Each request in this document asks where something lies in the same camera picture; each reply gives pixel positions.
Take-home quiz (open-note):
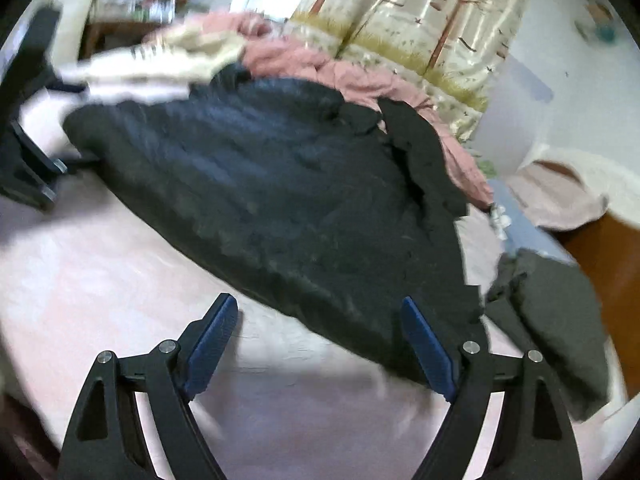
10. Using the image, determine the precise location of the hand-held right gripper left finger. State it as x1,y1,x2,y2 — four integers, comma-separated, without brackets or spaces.
59,292,240,480

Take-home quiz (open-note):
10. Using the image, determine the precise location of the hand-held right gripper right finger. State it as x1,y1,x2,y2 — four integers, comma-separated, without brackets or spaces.
401,296,583,480

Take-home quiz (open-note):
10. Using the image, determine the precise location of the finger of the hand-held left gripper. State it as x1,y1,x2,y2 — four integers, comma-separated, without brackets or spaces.
0,121,68,210
0,7,62,126

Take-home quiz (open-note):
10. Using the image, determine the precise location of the black puffer jacket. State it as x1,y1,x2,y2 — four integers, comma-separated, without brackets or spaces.
65,67,486,391

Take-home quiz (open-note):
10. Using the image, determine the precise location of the dark green garment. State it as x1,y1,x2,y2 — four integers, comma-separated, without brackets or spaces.
487,249,612,422

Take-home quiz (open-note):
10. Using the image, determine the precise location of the bed with pink floral sheet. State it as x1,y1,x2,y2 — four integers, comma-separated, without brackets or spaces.
0,90,626,480

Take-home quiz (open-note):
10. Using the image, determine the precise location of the blue blanket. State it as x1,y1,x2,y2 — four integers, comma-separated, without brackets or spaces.
487,180,576,266

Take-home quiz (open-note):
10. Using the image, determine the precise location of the cream printed sweatshirt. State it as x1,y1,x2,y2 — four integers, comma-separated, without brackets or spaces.
55,25,248,106

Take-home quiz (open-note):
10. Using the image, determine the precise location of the pink pillow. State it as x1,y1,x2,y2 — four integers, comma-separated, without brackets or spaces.
507,160,611,233

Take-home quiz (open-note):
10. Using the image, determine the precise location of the pink checked quilt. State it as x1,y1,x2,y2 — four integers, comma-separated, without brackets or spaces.
145,10,496,211

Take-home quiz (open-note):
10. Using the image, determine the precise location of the tree print curtain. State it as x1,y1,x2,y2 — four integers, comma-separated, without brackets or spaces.
290,0,538,141

